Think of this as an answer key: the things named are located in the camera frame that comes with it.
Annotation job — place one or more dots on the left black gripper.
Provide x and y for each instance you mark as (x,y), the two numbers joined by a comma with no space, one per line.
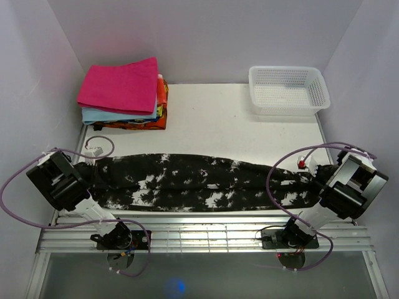
(93,178)

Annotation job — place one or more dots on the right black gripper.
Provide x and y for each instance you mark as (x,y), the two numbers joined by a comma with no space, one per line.
(317,180)

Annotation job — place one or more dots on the black white patterned trousers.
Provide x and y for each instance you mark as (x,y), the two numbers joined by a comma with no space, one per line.
(196,183)

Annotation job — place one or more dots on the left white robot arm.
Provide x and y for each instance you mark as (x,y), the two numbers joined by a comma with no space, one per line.
(57,179)

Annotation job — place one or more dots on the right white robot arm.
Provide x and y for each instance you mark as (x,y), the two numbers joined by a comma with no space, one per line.
(348,193)

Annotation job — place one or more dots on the folded light blue cloth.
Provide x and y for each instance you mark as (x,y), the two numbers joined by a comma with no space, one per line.
(92,115)

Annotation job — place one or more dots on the folded orange patterned cloth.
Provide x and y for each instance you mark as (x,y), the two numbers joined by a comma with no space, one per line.
(157,123)

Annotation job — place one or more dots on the white plastic basket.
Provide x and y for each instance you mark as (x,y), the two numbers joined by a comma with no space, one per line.
(287,90)

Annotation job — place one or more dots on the folded pink cloth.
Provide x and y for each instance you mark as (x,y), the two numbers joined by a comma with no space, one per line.
(126,89)

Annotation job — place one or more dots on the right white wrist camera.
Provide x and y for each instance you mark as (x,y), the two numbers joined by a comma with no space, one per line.
(307,163)

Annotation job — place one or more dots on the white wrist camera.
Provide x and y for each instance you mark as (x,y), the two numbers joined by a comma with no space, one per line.
(92,154)
(307,163)

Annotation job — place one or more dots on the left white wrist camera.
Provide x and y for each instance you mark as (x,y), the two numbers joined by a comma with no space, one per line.
(92,154)

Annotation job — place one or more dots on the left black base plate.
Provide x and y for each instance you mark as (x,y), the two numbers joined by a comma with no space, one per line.
(141,240)

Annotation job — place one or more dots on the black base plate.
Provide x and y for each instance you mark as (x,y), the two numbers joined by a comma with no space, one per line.
(141,240)
(268,241)

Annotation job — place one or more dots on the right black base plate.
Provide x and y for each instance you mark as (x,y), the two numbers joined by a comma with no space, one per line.
(268,241)

